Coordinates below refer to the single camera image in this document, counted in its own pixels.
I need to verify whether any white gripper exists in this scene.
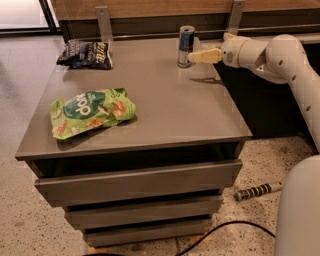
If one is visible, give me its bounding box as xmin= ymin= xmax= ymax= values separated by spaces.
xmin=188 ymin=33 xmax=259 ymax=69

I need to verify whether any redbull can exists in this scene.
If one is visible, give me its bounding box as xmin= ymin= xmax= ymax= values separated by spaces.
xmin=178 ymin=25 xmax=195 ymax=68

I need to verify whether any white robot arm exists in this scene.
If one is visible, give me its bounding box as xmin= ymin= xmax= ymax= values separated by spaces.
xmin=188 ymin=33 xmax=320 ymax=256

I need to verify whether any green rice chip bag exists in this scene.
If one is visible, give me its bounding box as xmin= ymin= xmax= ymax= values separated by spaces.
xmin=50 ymin=88 xmax=136 ymax=140

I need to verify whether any dark blue chip bag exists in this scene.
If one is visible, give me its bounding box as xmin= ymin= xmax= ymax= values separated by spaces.
xmin=56 ymin=39 xmax=113 ymax=70

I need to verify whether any grey drawer cabinet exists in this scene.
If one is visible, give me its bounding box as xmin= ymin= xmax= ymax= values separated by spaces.
xmin=16 ymin=39 xmax=251 ymax=235

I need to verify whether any white power strip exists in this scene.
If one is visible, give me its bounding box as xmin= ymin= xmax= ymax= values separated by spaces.
xmin=234 ymin=182 xmax=283 ymax=201

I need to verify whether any bottom grey drawer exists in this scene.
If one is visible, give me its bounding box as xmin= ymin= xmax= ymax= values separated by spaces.
xmin=83 ymin=218 xmax=212 ymax=247

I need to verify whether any grey drawer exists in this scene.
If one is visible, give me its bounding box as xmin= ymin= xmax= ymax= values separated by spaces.
xmin=65 ymin=195 xmax=222 ymax=230
xmin=35 ymin=159 xmax=242 ymax=207
xmin=83 ymin=218 xmax=212 ymax=247

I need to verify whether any top grey drawer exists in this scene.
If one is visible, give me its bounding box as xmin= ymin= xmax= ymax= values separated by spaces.
xmin=35 ymin=159 xmax=242 ymax=207

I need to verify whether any middle grey drawer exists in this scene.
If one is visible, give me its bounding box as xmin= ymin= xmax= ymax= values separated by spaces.
xmin=65 ymin=195 xmax=222 ymax=230

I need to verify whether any right metal bracket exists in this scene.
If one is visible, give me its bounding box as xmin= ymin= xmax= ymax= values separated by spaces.
xmin=227 ymin=0 xmax=246 ymax=35

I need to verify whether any metal bracket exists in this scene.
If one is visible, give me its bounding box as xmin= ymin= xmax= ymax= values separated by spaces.
xmin=95 ymin=6 xmax=113 ymax=42
xmin=227 ymin=0 xmax=246 ymax=35

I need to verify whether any left metal bracket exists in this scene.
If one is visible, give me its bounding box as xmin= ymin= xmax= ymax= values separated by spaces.
xmin=95 ymin=6 xmax=113 ymax=42

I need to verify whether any wooden wall counter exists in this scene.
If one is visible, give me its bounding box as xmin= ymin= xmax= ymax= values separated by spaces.
xmin=50 ymin=0 xmax=320 ymax=41

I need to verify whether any black floor cable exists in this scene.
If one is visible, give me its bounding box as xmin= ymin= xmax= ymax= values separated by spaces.
xmin=83 ymin=220 xmax=277 ymax=256

